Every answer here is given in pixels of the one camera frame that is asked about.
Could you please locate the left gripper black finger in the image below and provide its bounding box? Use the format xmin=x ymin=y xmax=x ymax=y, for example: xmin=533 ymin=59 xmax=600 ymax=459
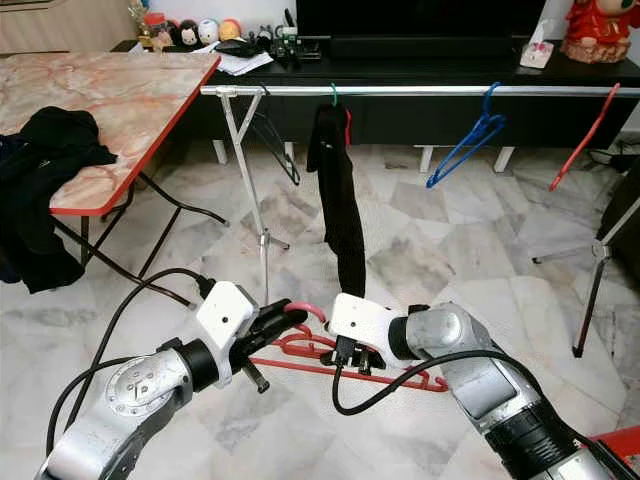
xmin=257 ymin=297 xmax=310 ymax=334
xmin=261 ymin=321 xmax=302 ymax=354

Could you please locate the black long sleeve garment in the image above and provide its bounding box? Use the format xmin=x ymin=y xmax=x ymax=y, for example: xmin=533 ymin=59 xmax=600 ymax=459
xmin=5 ymin=105 xmax=119 ymax=294

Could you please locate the thin black hanger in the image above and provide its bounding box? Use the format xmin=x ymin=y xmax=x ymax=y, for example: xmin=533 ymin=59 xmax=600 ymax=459
xmin=250 ymin=92 xmax=303 ymax=187

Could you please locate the blue plastic hanger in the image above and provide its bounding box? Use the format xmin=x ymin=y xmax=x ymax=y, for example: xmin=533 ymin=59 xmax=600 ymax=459
xmin=425 ymin=82 xmax=508 ymax=191

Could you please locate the black shirt with red collar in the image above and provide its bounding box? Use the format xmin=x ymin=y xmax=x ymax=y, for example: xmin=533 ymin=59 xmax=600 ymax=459
xmin=305 ymin=102 xmax=368 ymax=299

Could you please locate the black TV cabinet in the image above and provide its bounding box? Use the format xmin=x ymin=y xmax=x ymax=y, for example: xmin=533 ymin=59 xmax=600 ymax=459
xmin=110 ymin=38 xmax=640 ymax=176

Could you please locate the white paper stack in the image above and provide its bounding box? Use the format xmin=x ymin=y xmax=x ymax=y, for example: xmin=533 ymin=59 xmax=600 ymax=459
xmin=215 ymin=48 xmax=276 ymax=76

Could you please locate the silver clothes rack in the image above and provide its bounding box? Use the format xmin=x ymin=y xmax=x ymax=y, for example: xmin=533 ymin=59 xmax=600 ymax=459
xmin=200 ymin=82 xmax=640 ymax=359

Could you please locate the marble top folding table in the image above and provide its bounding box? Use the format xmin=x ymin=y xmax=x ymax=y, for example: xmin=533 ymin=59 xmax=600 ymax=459
xmin=0 ymin=50 xmax=229 ymax=306

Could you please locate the dark navy garment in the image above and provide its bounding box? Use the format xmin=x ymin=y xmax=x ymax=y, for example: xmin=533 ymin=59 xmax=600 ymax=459
xmin=0 ymin=135 xmax=21 ymax=284

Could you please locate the black wallet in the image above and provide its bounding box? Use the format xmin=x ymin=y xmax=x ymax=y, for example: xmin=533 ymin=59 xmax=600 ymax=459
xmin=215 ymin=38 xmax=261 ymax=56

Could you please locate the red stool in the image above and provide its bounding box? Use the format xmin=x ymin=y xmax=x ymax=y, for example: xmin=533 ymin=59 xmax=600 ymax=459
xmin=592 ymin=425 xmax=640 ymax=473

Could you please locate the black television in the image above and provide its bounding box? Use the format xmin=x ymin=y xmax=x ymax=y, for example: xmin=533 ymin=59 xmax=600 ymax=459
xmin=295 ymin=0 xmax=549 ymax=39

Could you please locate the white pink tissue box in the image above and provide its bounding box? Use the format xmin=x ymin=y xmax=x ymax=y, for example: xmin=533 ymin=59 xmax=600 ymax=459
xmin=518 ymin=20 xmax=556 ymax=69

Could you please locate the red laughing Buddha figurine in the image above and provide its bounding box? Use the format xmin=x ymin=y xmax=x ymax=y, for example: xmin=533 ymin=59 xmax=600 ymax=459
xmin=563 ymin=0 xmax=640 ymax=64

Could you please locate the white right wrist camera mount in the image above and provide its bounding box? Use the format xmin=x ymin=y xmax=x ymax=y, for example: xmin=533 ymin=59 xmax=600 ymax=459
xmin=330 ymin=293 xmax=396 ymax=346

